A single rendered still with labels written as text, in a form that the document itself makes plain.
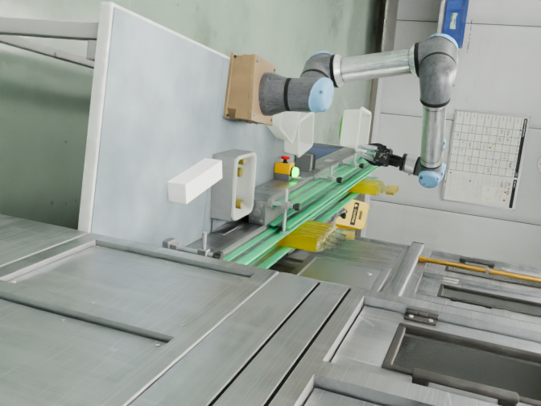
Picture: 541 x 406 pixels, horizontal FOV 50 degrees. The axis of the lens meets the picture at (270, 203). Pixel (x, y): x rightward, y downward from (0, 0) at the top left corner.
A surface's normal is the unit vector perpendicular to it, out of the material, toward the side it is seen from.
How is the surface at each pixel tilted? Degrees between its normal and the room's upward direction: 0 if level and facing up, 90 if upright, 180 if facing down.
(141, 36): 0
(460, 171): 90
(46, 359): 90
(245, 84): 90
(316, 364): 90
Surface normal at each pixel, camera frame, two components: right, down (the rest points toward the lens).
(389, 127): -0.36, 0.20
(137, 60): 0.93, 0.15
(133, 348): 0.07, -0.97
